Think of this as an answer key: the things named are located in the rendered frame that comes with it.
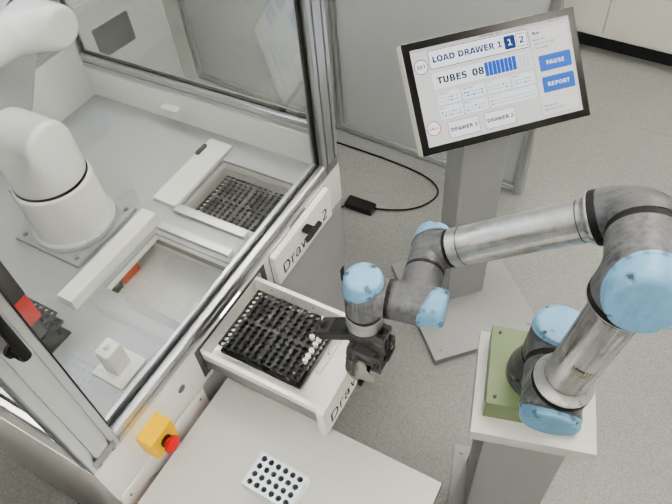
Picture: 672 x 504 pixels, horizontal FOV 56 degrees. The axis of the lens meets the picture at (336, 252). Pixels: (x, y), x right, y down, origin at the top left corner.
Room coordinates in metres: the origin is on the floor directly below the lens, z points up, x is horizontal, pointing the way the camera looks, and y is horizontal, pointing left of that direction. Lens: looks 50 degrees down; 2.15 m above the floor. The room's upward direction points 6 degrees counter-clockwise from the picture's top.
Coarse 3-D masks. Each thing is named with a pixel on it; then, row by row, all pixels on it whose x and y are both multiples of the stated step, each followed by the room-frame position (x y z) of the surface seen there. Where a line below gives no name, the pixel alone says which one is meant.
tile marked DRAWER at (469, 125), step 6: (456, 120) 1.39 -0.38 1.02; (462, 120) 1.39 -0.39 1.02; (468, 120) 1.39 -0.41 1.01; (474, 120) 1.39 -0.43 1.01; (450, 126) 1.38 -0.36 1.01; (456, 126) 1.38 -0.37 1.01; (462, 126) 1.38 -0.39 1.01; (468, 126) 1.38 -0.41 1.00; (474, 126) 1.38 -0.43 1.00; (480, 126) 1.38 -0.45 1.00; (450, 132) 1.37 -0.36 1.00; (456, 132) 1.37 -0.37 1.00; (462, 132) 1.37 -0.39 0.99; (468, 132) 1.37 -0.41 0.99; (474, 132) 1.37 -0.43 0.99; (450, 138) 1.36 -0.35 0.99
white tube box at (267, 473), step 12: (264, 456) 0.57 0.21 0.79; (252, 468) 0.55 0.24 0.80; (264, 468) 0.54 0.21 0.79; (276, 468) 0.55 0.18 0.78; (288, 468) 0.54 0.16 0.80; (252, 480) 0.52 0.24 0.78; (264, 480) 0.52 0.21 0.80; (276, 480) 0.51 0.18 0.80; (288, 480) 0.51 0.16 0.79; (300, 480) 0.52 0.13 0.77; (252, 492) 0.50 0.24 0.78; (264, 492) 0.50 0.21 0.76; (276, 492) 0.49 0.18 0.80; (288, 492) 0.49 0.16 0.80; (300, 492) 0.49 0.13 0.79
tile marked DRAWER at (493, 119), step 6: (504, 108) 1.42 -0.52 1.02; (510, 108) 1.42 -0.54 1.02; (486, 114) 1.41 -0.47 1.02; (492, 114) 1.41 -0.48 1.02; (498, 114) 1.41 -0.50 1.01; (504, 114) 1.41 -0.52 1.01; (510, 114) 1.41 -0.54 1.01; (486, 120) 1.39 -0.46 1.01; (492, 120) 1.40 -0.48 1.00; (498, 120) 1.40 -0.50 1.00; (504, 120) 1.40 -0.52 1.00; (510, 120) 1.40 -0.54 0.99; (516, 120) 1.40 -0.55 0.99; (486, 126) 1.38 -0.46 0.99; (492, 126) 1.38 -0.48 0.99; (498, 126) 1.39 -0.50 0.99
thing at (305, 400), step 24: (264, 288) 0.99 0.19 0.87; (240, 312) 0.94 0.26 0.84; (336, 312) 0.87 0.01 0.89; (216, 336) 0.86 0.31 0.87; (216, 360) 0.77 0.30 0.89; (336, 360) 0.77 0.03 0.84; (264, 384) 0.70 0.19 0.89; (288, 384) 0.72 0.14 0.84; (312, 384) 0.72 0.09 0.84; (312, 408) 0.63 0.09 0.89
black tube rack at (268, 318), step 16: (256, 304) 0.92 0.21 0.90; (272, 304) 0.91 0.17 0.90; (288, 304) 0.91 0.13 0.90; (256, 320) 0.89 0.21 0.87; (272, 320) 0.89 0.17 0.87; (288, 320) 0.86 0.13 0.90; (304, 320) 0.85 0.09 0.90; (320, 320) 0.85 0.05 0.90; (224, 336) 0.83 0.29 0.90; (240, 336) 0.83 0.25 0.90; (256, 336) 0.82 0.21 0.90; (272, 336) 0.82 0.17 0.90; (288, 336) 0.81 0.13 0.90; (304, 336) 0.83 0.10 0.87; (224, 352) 0.81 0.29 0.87; (240, 352) 0.80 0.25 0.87; (256, 352) 0.78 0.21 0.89; (272, 352) 0.77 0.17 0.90; (288, 352) 0.77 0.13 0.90; (304, 352) 0.76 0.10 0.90; (320, 352) 0.78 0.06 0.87; (256, 368) 0.76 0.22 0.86; (272, 368) 0.73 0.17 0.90; (288, 368) 0.73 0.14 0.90
